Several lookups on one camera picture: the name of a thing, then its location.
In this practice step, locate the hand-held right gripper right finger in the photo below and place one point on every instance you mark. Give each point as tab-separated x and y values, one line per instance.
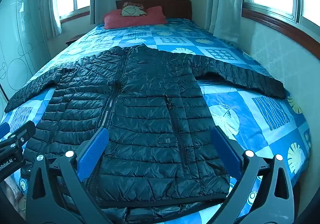
225	149

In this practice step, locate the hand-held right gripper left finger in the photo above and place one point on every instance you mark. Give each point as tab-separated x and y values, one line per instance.
96	148

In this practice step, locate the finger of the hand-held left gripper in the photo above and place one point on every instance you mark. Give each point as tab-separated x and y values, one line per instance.
3	129
23	131

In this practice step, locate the black puffer jacket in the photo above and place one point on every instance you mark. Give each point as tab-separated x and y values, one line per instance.
145	104

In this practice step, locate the blue patterned bedsheet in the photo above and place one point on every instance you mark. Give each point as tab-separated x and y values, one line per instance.
255	129

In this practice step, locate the wardrobe with circle-pattern doors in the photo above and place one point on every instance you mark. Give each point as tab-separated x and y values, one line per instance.
20	39

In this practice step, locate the wooden nightstand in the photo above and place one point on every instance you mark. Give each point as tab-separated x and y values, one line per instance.
73	38

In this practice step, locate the red pillow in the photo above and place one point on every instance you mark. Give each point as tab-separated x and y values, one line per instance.
140	20

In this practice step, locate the cream printed cushion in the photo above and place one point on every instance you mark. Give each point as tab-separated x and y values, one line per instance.
131	10

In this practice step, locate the wooden headboard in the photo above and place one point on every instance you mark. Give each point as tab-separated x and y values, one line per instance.
175	8

